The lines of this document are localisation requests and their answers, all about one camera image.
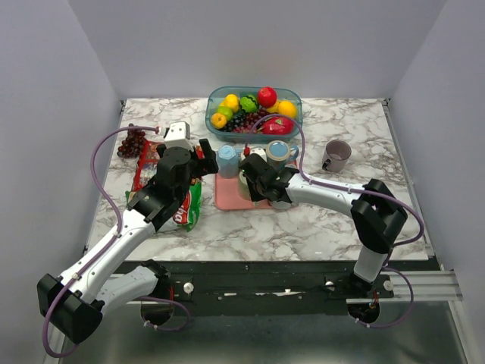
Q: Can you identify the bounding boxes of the small orange toy fruit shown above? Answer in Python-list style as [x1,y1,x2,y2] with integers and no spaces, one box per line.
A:
[211,112,227,130]

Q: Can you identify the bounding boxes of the green toy watermelon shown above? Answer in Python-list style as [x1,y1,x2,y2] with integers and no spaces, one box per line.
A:
[239,94,259,114]

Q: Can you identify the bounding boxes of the cream ceramic mug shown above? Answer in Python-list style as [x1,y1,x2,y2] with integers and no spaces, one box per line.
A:
[239,147,267,162]

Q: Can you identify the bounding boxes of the blue-bottom beige mug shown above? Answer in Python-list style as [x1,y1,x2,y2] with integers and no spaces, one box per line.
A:
[265,140,299,171]

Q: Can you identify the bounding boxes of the pink plastic tray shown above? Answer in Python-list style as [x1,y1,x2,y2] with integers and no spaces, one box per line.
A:
[214,174,273,211]

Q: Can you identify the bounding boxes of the red toy dragon fruit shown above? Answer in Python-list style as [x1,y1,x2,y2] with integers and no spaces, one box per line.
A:
[260,117,294,135]

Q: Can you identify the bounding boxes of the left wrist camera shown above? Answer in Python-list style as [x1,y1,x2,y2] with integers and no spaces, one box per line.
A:
[158,121,193,151]

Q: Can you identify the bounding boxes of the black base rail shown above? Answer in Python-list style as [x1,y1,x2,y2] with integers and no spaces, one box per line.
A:
[155,261,394,316]

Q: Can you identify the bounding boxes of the red toy apple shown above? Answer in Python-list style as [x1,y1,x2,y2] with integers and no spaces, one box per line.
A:
[257,86,277,108]

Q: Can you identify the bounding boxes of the purple ceramic mug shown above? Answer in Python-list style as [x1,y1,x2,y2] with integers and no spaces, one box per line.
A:
[322,140,352,173]

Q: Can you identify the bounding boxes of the grey ceramic mug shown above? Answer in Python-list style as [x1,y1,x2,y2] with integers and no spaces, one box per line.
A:
[269,201,299,210]

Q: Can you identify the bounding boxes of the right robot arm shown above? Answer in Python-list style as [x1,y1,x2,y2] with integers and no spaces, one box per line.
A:
[239,153,408,297]

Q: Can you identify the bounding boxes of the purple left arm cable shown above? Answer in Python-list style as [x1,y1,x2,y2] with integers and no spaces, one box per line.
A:
[41,124,160,358]

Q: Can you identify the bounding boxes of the green toy lime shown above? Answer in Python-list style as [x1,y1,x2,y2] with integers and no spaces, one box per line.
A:
[217,105,233,121]

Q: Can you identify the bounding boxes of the dark grapes in container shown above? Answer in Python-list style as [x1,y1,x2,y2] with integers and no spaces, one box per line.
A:
[221,108,269,133]

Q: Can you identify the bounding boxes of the Chuba cassava chips bag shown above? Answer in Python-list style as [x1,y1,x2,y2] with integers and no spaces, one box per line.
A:
[124,180,204,233]

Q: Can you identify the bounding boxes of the red grape bunch on table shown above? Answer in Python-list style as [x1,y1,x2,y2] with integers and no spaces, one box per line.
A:
[117,124,146,158]

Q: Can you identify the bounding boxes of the teal plastic fruit container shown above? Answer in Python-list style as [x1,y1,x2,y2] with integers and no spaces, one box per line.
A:
[205,86,303,143]

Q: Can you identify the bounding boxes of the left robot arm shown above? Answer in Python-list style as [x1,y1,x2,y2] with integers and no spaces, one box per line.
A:
[36,139,218,345]

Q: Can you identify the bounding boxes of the light blue faceted mug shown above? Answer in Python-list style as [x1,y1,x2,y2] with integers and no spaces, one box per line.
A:
[216,144,240,179]

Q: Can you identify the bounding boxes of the colourful candy bag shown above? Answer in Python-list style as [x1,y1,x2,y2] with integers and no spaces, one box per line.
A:
[131,140,163,191]

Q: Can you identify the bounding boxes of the yellow toy lemon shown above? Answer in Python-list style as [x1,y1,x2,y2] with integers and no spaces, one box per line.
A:
[220,93,239,113]

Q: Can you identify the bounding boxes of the green ceramic mug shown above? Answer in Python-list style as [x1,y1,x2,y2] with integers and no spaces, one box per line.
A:
[238,172,258,206]

